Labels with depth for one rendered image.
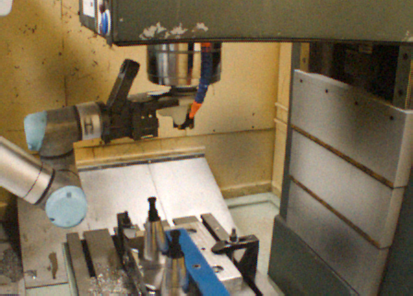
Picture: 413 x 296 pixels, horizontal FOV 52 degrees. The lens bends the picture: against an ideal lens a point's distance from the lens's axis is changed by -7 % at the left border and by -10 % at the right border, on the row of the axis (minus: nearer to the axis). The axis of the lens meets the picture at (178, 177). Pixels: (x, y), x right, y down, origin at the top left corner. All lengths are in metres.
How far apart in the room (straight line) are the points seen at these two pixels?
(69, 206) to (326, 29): 0.51
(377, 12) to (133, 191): 1.46
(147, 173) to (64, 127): 1.22
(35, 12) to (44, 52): 0.17
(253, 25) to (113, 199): 1.42
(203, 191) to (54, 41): 0.92
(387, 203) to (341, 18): 0.51
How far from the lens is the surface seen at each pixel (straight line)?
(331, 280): 1.40
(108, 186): 2.02
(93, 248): 1.41
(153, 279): 0.72
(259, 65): 2.20
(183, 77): 0.90
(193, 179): 2.09
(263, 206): 2.36
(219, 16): 0.64
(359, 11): 0.77
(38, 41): 1.93
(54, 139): 0.90
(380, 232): 1.15
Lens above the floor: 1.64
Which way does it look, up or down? 24 degrees down
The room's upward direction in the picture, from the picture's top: straight up
